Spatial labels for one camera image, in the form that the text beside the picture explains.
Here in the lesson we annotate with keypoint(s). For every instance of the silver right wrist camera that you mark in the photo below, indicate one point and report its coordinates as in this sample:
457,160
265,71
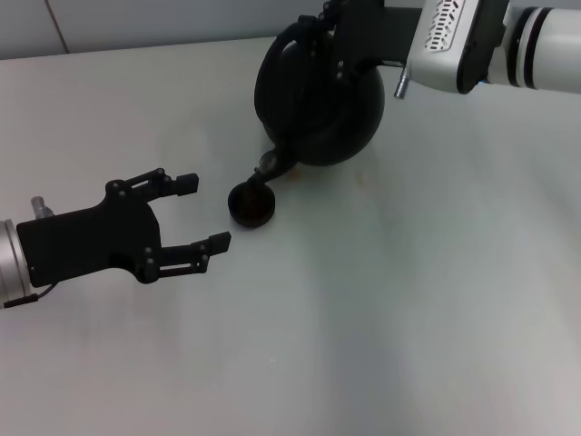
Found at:
449,50

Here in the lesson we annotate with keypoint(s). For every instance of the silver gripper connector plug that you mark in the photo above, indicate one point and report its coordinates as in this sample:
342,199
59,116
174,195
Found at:
401,86
41,207

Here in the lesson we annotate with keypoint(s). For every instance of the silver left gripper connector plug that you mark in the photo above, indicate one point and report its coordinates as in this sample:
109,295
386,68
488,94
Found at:
41,207

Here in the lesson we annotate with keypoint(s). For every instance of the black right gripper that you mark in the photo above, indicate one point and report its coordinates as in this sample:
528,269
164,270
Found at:
377,32

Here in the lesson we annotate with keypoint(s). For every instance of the small dark teacup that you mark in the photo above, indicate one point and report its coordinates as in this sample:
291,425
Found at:
252,213

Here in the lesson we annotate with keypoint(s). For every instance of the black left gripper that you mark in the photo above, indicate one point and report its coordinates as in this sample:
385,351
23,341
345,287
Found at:
91,245

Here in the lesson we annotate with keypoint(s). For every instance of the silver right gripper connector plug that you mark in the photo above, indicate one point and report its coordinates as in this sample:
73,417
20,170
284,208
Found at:
401,86

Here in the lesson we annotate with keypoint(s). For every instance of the black round teapot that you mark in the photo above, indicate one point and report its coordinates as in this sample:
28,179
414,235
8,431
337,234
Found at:
327,122

